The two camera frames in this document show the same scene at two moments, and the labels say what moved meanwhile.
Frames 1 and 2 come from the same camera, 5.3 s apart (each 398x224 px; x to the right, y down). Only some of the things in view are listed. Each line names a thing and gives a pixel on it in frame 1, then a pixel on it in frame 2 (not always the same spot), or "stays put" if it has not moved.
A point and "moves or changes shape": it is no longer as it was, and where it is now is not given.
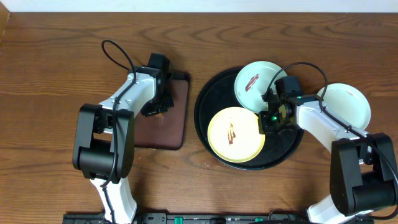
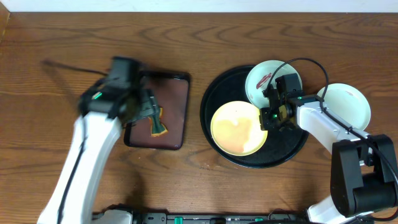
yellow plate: [233, 133] moves or changes shape
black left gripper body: [158, 107] to [148, 107]
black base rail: [212, 218] stays put
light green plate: [251, 83] moves or changes shape
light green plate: [347, 102] stays put
